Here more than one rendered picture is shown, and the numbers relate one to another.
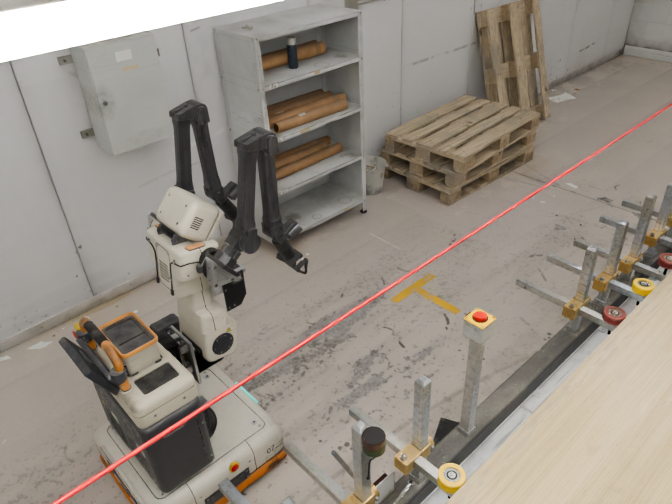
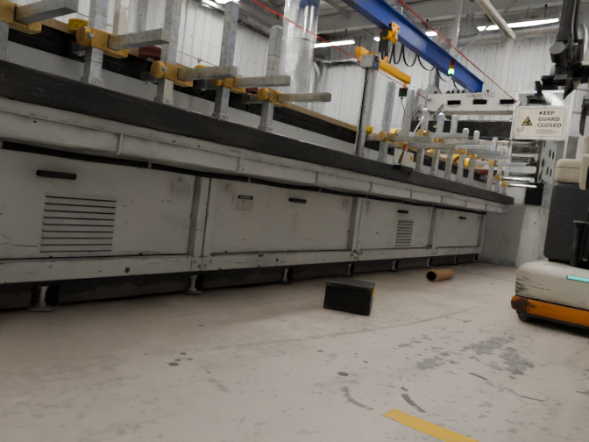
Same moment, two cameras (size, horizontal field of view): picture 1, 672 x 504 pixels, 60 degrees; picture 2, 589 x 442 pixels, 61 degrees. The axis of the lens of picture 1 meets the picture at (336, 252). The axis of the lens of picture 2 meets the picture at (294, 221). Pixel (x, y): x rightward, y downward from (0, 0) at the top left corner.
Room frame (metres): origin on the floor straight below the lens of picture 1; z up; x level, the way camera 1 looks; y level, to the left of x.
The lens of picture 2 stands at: (3.82, -1.23, 0.47)
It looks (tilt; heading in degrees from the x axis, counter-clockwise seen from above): 3 degrees down; 168
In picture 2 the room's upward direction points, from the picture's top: 7 degrees clockwise
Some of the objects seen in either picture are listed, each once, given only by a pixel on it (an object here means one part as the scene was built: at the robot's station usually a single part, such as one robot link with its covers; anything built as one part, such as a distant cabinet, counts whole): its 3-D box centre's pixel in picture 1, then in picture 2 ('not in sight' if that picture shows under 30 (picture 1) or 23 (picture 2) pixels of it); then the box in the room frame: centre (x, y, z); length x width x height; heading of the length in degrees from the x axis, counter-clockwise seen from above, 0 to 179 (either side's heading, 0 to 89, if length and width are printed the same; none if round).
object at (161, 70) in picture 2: (630, 261); (172, 74); (2.12, -1.34, 0.81); 0.14 x 0.06 x 0.05; 131
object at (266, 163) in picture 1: (269, 187); (569, 5); (1.90, 0.23, 1.40); 0.11 x 0.06 x 0.43; 41
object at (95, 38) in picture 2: (655, 235); (102, 42); (2.29, -1.53, 0.83); 0.14 x 0.06 x 0.05; 131
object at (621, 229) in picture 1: (610, 268); (225, 68); (1.97, -1.17, 0.88); 0.04 x 0.04 x 0.48; 41
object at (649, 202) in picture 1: (638, 241); (170, 41); (2.14, -1.36, 0.90); 0.04 x 0.04 x 0.48; 41
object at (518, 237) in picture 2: not in sight; (471, 172); (-1.32, 1.78, 0.95); 1.65 x 0.70 x 1.90; 41
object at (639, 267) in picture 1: (619, 259); (185, 75); (2.14, -1.30, 0.80); 0.43 x 0.03 x 0.04; 41
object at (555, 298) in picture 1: (564, 303); (284, 98); (1.82, -0.92, 0.84); 0.43 x 0.03 x 0.04; 41
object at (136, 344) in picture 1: (130, 343); not in sight; (1.68, 0.81, 0.87); 0.23 x 0.15 x 0.11; 41
